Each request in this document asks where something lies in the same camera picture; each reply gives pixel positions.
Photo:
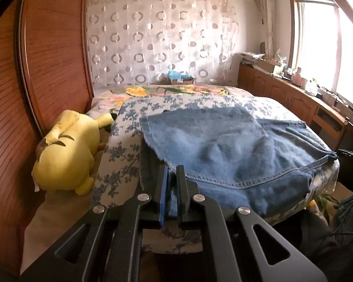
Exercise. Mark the yellow plush toy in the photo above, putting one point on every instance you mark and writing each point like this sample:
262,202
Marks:
67,152

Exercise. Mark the light blue cloth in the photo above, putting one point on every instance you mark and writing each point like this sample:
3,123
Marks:
176,75

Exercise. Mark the wooden framed window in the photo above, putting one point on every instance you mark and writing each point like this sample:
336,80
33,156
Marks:
317,41

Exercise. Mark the low wooden cabinet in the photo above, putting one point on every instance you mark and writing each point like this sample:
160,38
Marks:
270,85

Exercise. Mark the open cardboard box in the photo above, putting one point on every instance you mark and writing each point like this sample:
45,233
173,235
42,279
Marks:
267,66

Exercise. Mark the white wrapped pipe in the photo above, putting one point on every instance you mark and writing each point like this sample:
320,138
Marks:
266,11

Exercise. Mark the white blue floral quilt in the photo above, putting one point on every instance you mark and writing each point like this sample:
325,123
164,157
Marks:
126,141

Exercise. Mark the wooden headboard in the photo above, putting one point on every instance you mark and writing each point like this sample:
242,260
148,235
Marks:
56,50

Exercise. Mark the sheer circle-patterned curtain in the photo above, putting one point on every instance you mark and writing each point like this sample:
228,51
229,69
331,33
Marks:
153,35

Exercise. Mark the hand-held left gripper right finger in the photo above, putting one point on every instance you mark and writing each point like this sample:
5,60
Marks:
182,199

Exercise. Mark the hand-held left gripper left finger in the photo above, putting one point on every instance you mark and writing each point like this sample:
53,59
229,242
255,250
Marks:
164,194

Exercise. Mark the blue denim pants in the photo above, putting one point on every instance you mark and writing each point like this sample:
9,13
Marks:
238,158

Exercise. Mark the person's dark clothing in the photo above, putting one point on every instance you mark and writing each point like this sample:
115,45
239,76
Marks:
326,255

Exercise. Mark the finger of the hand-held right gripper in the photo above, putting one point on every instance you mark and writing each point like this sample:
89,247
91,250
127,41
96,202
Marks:
351,153

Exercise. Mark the small cardboard box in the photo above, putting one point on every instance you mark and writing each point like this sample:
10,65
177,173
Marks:
186,81

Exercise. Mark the bed with floral sheet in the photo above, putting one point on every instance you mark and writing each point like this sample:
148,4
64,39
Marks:
104,102

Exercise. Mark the pink vase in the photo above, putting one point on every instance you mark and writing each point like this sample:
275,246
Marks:
297,77

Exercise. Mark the stack of papers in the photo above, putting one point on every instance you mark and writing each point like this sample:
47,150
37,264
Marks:
253,57

